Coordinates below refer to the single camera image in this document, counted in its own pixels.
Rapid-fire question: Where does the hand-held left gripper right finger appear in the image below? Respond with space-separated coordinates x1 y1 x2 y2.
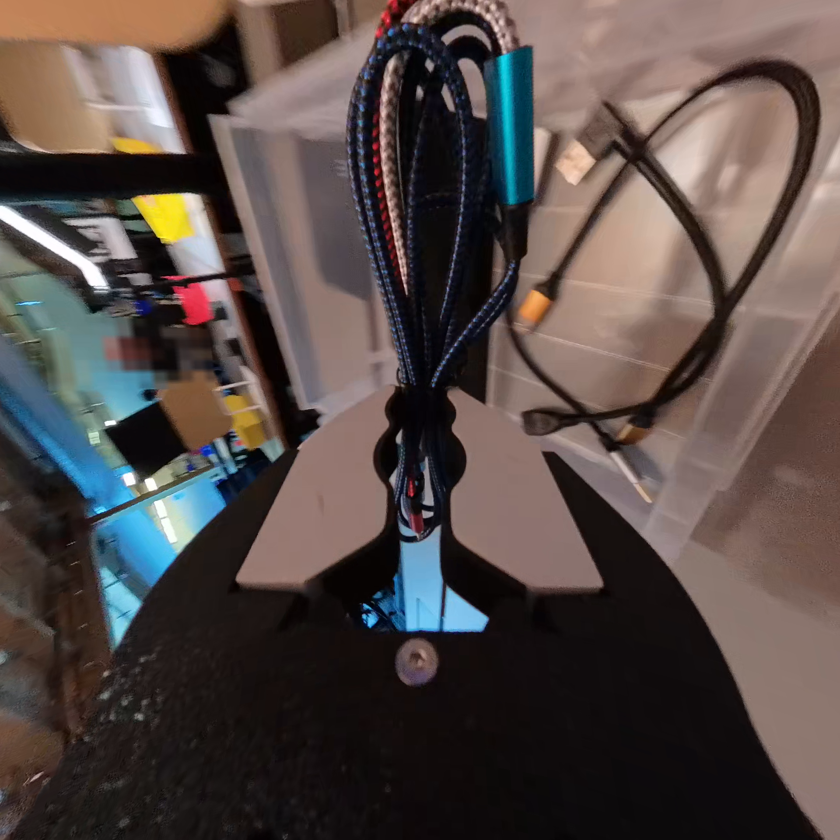
438 390 606 595

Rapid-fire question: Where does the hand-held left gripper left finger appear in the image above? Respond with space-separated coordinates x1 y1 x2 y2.
235 386 403 593

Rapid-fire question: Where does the black braided cable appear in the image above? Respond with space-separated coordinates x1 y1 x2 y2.
413 29 501 409

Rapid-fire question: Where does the clear plastic storage bin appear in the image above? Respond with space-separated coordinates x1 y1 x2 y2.
209 0 840 567

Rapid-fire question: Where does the red braided usb cable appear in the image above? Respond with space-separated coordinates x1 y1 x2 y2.
373 0 429 536

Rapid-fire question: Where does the bundle of braided cables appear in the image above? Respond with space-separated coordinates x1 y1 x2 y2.
346 23 536 546

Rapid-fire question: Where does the grey braided usb cable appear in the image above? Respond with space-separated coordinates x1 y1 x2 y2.
377 0 523 298

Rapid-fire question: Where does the cardboard box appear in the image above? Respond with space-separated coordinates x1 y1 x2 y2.
159 373 232 450

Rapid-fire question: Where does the black monitor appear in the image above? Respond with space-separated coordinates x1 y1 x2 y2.
104 400 193 468

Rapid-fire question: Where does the red object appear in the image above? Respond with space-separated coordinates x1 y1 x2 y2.
163 274 216 327

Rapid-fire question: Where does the yellow plastic bin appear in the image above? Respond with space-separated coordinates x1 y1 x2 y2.
130 192 196 245

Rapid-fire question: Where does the black shelf frame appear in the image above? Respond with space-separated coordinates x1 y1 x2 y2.
0 46 290 460

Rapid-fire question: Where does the black multi-head usb cable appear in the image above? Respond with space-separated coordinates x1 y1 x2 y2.
508 59 823 506

